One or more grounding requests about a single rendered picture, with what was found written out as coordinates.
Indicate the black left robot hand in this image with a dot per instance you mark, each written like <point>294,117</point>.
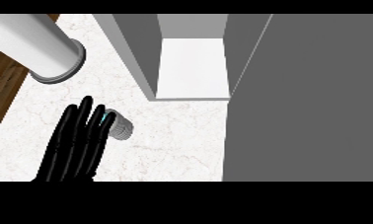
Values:
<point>73,149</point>

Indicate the white cylinder with grey rim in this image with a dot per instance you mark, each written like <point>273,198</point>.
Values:
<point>36,45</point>

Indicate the open grey cabinet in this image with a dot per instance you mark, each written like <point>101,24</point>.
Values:
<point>192,66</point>

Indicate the dark grey cabinet door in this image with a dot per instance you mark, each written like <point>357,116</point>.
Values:
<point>305,103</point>

